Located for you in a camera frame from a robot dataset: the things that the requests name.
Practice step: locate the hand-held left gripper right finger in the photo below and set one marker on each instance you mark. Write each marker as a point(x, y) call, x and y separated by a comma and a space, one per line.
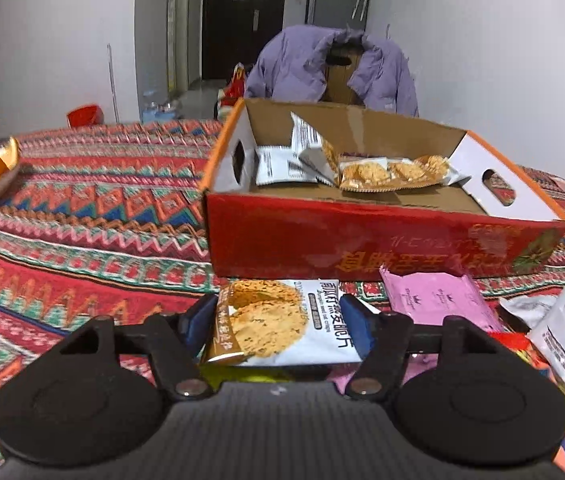
point(362, 330)

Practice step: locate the purple jacket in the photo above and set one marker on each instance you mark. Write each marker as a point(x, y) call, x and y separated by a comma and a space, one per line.
point(292, 70)

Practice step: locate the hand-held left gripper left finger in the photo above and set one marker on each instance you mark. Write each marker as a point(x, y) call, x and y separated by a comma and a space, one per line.
point(197, 330)

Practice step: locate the brown wooden chair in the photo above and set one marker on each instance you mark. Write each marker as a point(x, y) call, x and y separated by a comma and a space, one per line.
point(342, 72)

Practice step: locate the clear water jug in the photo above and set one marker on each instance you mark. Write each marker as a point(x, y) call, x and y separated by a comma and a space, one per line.
point(160, 107)

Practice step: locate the red shopping bag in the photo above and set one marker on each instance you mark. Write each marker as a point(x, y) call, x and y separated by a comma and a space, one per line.
point(235, 87)

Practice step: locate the patterned red tablecloth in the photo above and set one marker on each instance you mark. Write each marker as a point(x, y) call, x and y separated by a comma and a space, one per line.
point(87, 240)

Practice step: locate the white interior door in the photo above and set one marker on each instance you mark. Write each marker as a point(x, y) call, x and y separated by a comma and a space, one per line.
point(185, 25)

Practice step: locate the silver snack packet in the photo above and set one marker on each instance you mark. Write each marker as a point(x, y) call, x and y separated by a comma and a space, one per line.
point(525, 310)

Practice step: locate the red cardboard box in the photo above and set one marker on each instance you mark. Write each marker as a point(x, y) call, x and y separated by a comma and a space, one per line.
point(342, 240)

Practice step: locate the black entrance door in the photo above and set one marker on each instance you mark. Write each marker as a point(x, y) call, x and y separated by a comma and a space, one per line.
point(242, 35)

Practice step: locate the pink snack packet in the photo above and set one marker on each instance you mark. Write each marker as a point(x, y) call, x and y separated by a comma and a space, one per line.
point(437, 297)

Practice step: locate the red basin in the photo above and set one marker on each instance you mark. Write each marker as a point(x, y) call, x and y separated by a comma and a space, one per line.
point(85, 116)

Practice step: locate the white brown cookie packet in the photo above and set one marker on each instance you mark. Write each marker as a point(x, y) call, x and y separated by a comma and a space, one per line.
point(282, 325)
point(387, 172)

